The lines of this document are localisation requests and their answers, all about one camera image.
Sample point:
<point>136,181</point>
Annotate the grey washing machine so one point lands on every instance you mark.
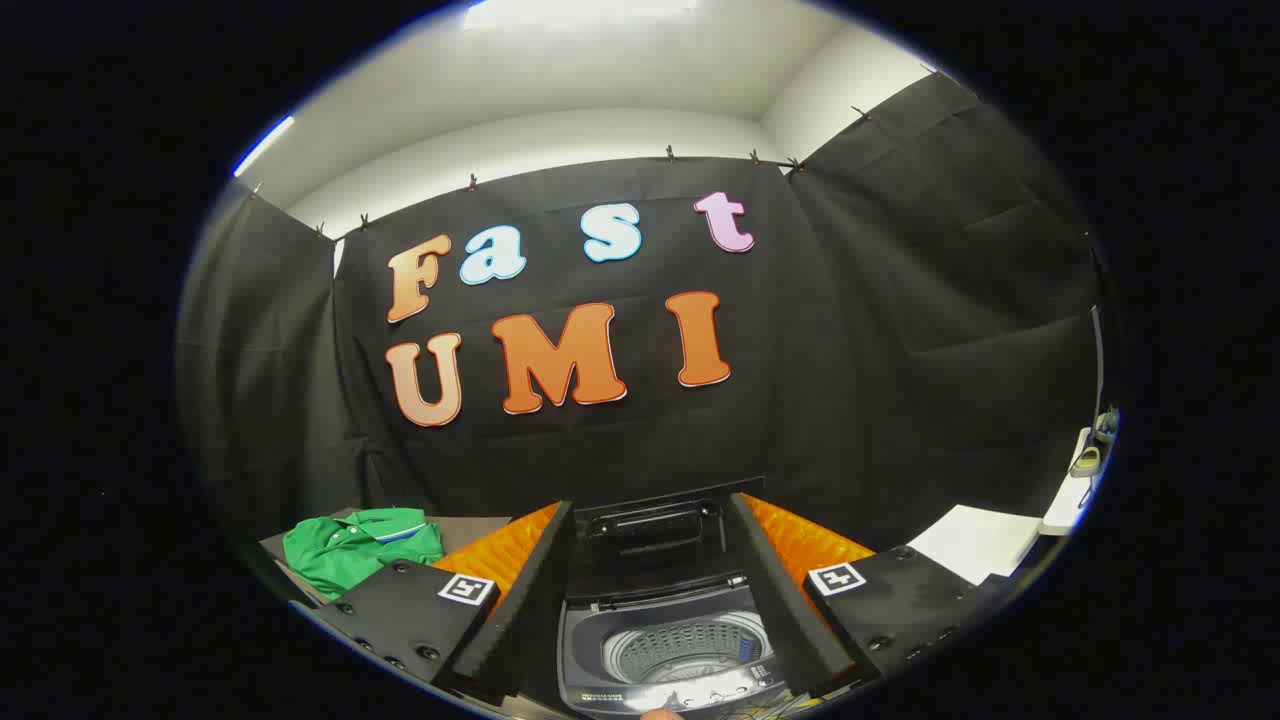
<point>680,650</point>

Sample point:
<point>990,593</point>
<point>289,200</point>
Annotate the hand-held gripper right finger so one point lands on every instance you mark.
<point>785,600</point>

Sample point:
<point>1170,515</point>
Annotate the dark washing machine lid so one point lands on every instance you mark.
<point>655,545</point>

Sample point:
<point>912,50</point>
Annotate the white low table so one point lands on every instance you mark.
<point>1065,505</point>

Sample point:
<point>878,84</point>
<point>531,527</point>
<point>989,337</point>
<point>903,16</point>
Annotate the green polo shirt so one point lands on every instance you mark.
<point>350,550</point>

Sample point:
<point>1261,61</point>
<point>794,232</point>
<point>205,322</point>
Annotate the grey cabinet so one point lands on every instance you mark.
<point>475,530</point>

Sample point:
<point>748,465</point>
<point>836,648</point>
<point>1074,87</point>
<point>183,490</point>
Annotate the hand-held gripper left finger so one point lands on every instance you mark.
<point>525,600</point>

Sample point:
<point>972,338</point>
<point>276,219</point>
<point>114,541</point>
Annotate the black backdrop cloth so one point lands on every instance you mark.
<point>900,350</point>

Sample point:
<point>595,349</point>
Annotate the small green grey object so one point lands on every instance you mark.
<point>1086,460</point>

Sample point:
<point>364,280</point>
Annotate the ceiling light panel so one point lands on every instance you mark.
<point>262,147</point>
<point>580,10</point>

